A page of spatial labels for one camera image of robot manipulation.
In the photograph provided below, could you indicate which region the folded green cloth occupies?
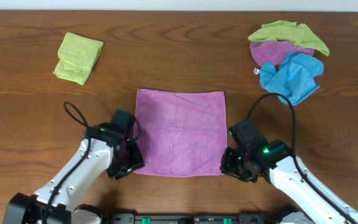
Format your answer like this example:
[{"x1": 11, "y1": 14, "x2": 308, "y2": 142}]
[{"x1": 53, "y1": 32, "x2": 104, "y2": 85}]

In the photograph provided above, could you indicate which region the crumpled purple cloth in pile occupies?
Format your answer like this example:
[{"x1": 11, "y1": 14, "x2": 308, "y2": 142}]
[{"x1": 249, "y1": 40, "x2": 314, "y2": 66}]

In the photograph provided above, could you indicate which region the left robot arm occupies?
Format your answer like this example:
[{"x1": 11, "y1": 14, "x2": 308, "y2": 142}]
[{"x1": 3, "y1": 124, "x2": 144, "y2": 223}]

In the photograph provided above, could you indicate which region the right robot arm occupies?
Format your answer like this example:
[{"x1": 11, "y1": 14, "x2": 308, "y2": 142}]
[{"x1": 221, "y1": 139, "x2": 358, "y2": 223}]

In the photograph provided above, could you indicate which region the purple microfiber cloth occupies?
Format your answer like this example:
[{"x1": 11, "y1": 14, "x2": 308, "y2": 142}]
[{"x1": 135, "y1": 89, "x2": 227, "y2": 177}]

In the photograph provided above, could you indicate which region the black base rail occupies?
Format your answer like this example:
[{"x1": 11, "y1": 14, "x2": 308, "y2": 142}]
[{"x1": 101, "y1": 213, "x2": 282, "y2": 224}]

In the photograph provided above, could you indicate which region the crumpled blue cloth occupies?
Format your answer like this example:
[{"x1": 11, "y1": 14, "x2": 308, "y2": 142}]
[{"x1": 259, "y1": 52, "x2": 324, "y2": 105}]

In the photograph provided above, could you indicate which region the crumpled green cloth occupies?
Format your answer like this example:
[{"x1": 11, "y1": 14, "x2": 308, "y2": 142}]
[{"x1": 248, "y1": 21, "x2": 330, "y2": 56}]

